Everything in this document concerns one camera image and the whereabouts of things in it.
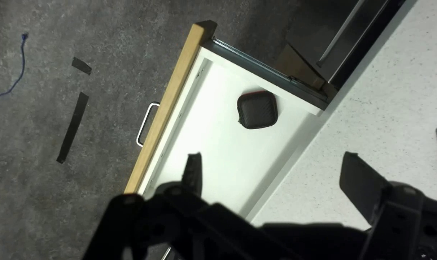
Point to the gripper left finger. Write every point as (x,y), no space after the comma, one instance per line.
(157,224)

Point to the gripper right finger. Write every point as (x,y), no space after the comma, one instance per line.
(391,209)

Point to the white drawer with wooden front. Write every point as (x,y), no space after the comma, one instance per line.
(218,144)

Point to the long black tape strip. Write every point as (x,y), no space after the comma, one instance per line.
(73,127)

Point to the small black zip case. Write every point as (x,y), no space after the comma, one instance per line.
(258,109)

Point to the short black tape strip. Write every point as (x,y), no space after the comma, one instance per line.
(81,65)

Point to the black oven door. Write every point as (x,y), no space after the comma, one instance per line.
(333,36)

